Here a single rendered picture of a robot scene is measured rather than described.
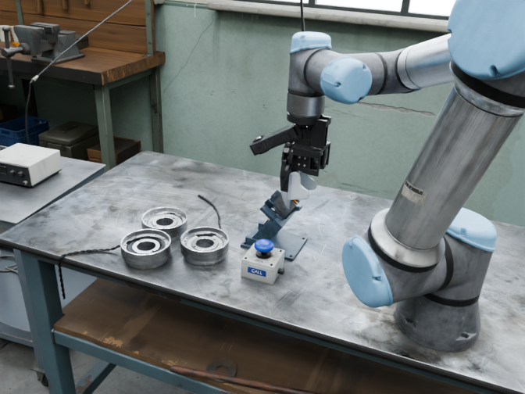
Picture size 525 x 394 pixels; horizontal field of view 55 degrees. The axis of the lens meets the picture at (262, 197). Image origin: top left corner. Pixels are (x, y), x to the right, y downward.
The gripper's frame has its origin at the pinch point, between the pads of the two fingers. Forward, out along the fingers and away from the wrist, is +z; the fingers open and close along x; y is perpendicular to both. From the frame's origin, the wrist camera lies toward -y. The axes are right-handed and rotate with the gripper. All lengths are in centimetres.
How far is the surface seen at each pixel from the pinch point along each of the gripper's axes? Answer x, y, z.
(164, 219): -6.3, -28.3, 9.3
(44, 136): 101, -179, 50
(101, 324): -18, -40, 37
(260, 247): -13.7, -0.4, 4.7
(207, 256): -15.9, -11.3, 9.0
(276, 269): -13.1, 3.2, 9.2
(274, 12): 138, -61, -21
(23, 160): 14, -95, 16
